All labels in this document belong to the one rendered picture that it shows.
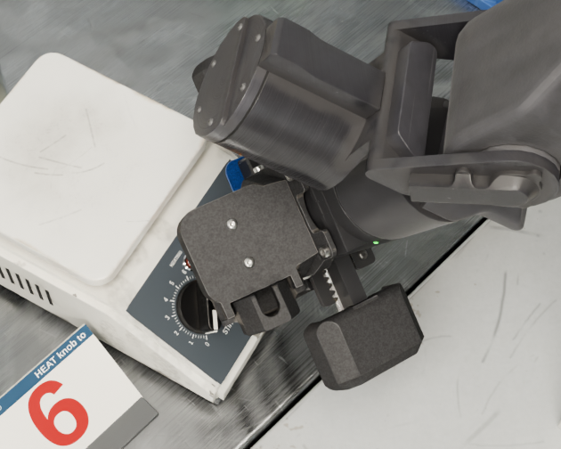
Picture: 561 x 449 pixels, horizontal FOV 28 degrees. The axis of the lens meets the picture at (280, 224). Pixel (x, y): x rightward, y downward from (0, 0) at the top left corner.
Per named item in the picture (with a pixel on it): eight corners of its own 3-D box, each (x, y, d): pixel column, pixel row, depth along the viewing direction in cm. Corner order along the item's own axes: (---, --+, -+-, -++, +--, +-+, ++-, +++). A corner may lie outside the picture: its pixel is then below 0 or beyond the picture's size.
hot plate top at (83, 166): (215, 137, 67) (214, 128, 66) (104, 294, 62) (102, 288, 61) (49, 53, 70) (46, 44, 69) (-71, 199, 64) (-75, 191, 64)
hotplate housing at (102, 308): (321, 247, 73) (331, 185, 66) (219, 414, 67) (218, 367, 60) (39, 102, 77) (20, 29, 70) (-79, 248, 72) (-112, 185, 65)
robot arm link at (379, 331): (355, -15, 55) (255, 17, 52) (504, 334, 55) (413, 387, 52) (276, 39, 62) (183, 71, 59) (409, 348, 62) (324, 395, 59)
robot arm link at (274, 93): (586, 30, 46) (351, -107, 42) (578, 199, 43) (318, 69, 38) (420, 137, 56) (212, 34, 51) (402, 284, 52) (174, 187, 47)
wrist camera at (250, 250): (307, 140, 53) (191, 188, 50) (371, 281, 53) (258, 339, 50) (254, 169, 59) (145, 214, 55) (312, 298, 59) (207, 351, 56)
